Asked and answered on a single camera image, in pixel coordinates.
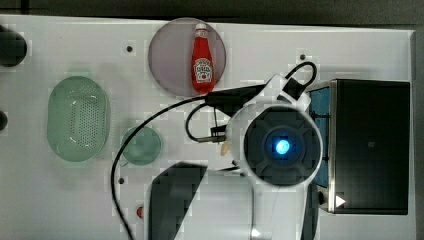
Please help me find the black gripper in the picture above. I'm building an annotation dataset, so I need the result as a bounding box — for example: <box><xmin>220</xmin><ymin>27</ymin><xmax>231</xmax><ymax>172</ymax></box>
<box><xmin>205</xmin><ymin>84</ymin><xmax>265</xmax><ymax>116</ymax></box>

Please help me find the peeled yellow banana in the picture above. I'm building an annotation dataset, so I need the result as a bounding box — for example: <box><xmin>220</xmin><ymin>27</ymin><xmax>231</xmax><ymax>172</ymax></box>
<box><xmin>220</xmin><ymin>141</ymin><xmax>230</xmax><ymax>156</ymax></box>

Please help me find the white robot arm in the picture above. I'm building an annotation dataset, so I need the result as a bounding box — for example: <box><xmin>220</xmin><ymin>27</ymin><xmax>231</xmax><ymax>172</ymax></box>
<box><xmin>144</xmin><ymin>75</ymin><xmax>323</xmax><ymax>240</ymax></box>

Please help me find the teal green mug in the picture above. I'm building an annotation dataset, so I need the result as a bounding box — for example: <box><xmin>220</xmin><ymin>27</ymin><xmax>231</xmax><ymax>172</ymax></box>
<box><xmin>119</xmin><ymin>127</ymin><xmax>162</xmax><ymax>167</ymax></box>

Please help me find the red ketchup bottle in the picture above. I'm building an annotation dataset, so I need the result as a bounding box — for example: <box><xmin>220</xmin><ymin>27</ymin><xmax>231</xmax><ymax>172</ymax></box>
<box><xmin>191</xmin><ymin>23</ymin><xmax>216</xmax><ymax>94</ymax></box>

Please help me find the grey round plate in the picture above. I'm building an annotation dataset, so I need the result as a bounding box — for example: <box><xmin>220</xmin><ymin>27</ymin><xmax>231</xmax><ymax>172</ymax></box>
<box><xmin>148</xmin><ymin>18</ymin><xmax>226</xmax><ymax>97</ymax></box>

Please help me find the black toaster oven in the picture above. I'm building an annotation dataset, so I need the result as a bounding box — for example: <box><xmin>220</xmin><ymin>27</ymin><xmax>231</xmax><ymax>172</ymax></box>
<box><xmin>307</xmin><ymin>79</ymin><xmax>411</xmax><ymax>215</ymax></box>

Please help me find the small red fruit toy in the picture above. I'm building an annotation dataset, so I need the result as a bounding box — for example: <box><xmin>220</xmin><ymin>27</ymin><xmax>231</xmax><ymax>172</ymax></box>
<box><xmin>136</xmin><ymin>206</ymin><xmax>144</xmax><ymax>219</ymax></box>

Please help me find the green perforated colander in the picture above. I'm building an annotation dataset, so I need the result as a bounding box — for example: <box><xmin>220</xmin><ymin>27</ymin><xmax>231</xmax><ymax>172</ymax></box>
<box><xmin>47</xmin><ymin>76</ymin><xmax>111</xmax><ymax>162</ymax></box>

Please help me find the black cylindrical cup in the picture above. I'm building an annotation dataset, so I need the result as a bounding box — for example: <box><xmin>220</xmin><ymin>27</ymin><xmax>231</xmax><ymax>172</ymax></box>
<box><xmin>0</xmin><ymin>111</ymin><xmax>8</xmax><ymax>131</ymax></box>
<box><xmin>0</xmin><ymin>26</ymin><xmax>27</xmax><ymax>67</ymax></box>

